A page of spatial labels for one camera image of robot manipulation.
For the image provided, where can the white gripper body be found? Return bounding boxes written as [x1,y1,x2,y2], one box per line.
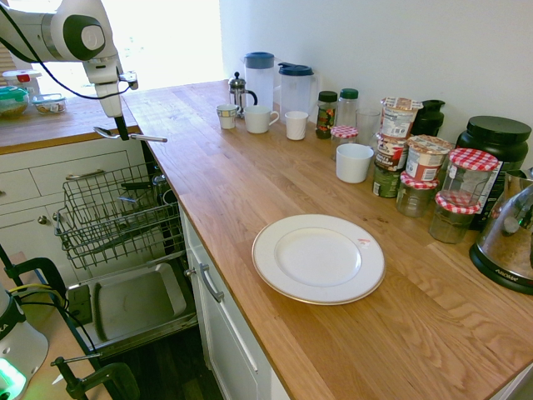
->
[84,59,125,119]

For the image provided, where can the metal spoon white handle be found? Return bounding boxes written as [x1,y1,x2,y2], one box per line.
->
[92,125,169,144]

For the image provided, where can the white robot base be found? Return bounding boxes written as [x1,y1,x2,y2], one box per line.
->
[0,282,50,400]

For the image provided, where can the open dishwasher door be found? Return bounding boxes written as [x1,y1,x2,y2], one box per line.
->
[66,261,199,360]

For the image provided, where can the small clear food container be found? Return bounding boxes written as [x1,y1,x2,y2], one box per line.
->
[32,92,68,115]

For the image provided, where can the food container red latch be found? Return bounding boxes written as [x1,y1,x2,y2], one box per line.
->
[1,69,44,95]

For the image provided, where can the food container green lid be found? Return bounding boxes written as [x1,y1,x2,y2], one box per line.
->
[0,85,31,119]

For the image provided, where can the small patterned cup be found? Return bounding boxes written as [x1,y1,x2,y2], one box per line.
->
[215,103,241,130]

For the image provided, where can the glass French press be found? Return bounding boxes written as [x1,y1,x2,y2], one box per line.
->
[227,71,259,120]

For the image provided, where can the tall pitcher blue lid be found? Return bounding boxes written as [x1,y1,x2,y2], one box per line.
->
[242,51,276,111]

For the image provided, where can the black table clamp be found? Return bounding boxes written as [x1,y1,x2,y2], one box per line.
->
[0,244,68,310]
[50,352,141,400]

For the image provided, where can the white ribbed cup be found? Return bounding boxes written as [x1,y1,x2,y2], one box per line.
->
[284,110,310,142]

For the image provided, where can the short pitcher blue lid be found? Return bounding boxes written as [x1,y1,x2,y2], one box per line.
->
[277,62,320,120]

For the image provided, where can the spice jar black lid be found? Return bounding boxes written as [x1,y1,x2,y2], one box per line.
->
[315,90,339,140]

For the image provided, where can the small jar checkered lid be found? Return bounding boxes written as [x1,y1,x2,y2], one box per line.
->
[330,124,360,162]

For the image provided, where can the spice jar green lid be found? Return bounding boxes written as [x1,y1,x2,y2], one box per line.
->
[336,87,360,128]

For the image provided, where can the wide white cup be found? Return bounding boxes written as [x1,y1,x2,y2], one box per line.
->
[335,142,376,185]

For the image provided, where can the white plate gold rim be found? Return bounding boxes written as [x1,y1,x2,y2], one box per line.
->
[251,213,387,307]

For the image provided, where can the clear drinking glass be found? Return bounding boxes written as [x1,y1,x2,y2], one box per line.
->
[355,107,382,148]

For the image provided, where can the green plastic cup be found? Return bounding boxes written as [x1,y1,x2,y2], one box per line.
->
[371,161,403,199]

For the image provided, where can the red foil-lid yogurt cup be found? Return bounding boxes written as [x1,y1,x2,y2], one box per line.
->
[404,134,454,183]

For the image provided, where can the black shaker bottle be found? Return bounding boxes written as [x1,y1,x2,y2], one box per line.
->
[411,98,447,138]

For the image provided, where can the big glass jar checkered lid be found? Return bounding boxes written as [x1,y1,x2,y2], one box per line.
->
[439,147,500,208]

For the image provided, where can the large black supplement tub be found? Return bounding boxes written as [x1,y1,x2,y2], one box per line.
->
[455,115,533,232]

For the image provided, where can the stainless electric kettle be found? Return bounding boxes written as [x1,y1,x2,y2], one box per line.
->
[468,167,533,297]

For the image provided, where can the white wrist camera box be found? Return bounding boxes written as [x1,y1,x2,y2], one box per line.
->
[117,71,140,91]

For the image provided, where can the metal drawer handle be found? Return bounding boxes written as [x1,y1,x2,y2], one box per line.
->
[64,167,107,182]

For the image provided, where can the wire dishwasher rack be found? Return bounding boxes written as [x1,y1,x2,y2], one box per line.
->
[53,161,187,272]

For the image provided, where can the white mug with handle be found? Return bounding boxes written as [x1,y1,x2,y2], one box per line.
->
[242,105,281,135]

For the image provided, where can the metal cabinet handle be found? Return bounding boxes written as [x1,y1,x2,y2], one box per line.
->
[195,262,226,304]

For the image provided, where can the yellow cables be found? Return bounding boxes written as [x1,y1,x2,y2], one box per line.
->
[7,282,64,302]

